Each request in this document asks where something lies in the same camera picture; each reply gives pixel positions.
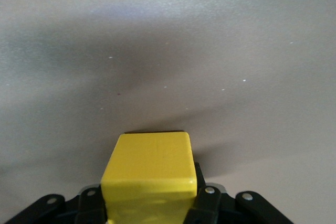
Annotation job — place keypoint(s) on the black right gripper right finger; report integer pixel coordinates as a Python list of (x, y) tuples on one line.
[(207, 203)]

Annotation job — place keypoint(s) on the brown table cover mat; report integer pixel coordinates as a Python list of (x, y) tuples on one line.
[(168, 51)]

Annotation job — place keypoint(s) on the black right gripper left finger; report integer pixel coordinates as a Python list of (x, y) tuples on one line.
[(89, 205)]

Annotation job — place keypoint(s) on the yellow wooden block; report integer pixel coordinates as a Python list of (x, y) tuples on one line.
[(149, 171)]

